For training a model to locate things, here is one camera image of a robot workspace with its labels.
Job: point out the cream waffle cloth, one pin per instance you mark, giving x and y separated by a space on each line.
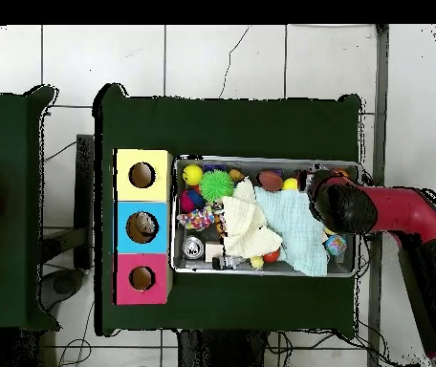
244 225

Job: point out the silver metal can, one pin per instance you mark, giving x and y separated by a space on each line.
193 247

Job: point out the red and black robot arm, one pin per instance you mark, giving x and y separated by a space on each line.
401 210

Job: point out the wooden box with three holes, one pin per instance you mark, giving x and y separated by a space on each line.
145 195

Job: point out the green spiky rubber ball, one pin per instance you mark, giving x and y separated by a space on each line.
215 185

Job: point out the yellow smiley foam ball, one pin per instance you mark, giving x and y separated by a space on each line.
192 175

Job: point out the plain wooden cube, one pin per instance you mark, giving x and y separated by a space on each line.
213 252

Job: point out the brown toy football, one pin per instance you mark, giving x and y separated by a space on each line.
270 181

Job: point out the yellow tennis ball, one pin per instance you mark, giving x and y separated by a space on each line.
290 184

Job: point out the dark green table cloth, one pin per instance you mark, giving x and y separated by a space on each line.
222 126
7 133

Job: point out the mint green waffle cloth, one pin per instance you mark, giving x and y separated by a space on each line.
294 229

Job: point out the globe print foam ball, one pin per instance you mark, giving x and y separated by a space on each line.
335 245

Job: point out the black upright panel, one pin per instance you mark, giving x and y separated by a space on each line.
84 198

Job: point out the grey metal rail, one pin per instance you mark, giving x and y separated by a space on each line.
379 95

